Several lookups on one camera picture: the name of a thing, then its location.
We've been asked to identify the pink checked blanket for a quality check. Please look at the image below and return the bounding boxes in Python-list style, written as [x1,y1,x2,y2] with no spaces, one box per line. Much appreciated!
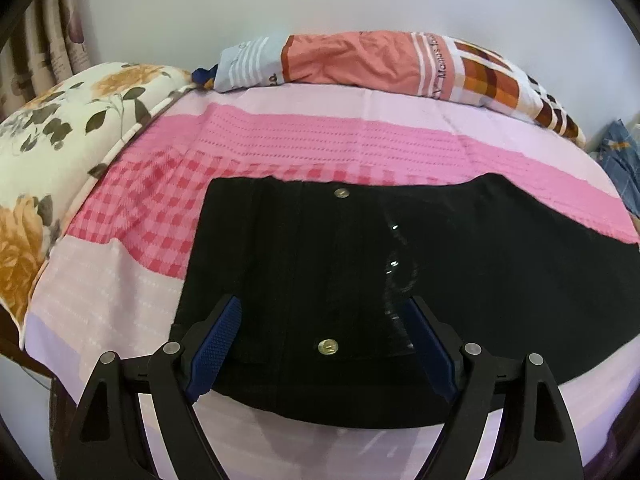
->
[22,80,640,480]

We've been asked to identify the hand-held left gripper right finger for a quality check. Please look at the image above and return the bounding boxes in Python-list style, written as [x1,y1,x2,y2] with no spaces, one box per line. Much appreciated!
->
[402,296,584,480]

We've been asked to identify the black pants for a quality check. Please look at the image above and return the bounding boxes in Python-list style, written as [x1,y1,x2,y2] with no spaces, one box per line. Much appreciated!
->
[169,172,640,429]

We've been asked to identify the dark blue cloth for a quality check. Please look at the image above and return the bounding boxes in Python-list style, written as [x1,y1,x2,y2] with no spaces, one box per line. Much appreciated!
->
[192,66,219,92]

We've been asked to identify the blue patterned cloth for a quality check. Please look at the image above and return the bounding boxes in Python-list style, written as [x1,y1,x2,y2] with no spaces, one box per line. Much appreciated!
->
[589,119,640,207]

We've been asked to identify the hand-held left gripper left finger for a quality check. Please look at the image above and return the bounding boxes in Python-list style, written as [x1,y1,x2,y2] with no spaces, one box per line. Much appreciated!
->
[61,294,244,480]

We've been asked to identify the orange patchwork pillow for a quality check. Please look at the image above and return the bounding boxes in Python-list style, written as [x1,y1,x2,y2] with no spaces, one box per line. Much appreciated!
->
[212,31,587,149]

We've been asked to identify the floral pillow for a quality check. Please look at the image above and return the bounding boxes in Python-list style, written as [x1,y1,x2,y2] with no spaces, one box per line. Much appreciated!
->
[0,62,194,351]

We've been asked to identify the brown wooden bed frame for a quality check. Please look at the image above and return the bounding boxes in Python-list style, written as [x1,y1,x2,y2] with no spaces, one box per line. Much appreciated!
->
[0,305,57,392]

